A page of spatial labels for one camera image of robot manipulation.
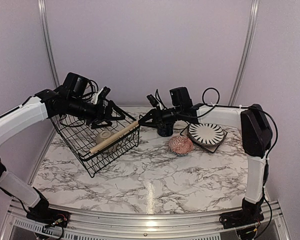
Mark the aluminium corner post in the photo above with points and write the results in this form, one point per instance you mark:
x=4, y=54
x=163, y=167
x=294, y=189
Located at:
x=248, y=43
x=47, y=41

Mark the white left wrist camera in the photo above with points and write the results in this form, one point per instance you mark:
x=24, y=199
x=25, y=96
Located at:
x=100, y=95

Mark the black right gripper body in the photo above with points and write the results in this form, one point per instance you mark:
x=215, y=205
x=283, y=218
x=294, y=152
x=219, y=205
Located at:
x=162, y=119

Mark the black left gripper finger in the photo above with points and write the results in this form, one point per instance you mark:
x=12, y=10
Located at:
x=113, y=112
x=97, y=124

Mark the dark blue mug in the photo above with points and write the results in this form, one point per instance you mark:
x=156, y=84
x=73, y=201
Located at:
x=165, y=129

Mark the black wire dish rack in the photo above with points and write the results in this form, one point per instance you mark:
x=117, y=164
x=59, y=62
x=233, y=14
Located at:
x=95, y=149

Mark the square floral plate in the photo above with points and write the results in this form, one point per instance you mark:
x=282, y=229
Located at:
x=184, y=132

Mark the white round plate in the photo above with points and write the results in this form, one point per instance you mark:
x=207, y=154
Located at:
x=205, y=126

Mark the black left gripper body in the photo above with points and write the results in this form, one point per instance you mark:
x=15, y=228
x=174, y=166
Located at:
x=76, y=109

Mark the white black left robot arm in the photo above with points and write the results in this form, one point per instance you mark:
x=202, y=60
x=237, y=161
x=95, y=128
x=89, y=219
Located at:
x=35, y=109

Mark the aluminium right corner post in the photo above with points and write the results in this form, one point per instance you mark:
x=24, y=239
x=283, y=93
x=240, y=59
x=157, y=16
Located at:
x=248, y=43

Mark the aluminium front frame rail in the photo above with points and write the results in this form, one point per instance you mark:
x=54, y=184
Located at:
x=98, y=225

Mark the blue white patterned bowl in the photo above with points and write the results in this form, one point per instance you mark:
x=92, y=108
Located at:
x=180, y=145

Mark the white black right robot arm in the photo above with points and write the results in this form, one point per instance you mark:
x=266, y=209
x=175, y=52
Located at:
x=256, y=135

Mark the aluminium left corner post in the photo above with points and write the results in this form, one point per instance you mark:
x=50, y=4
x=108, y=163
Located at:
x=47, y=41

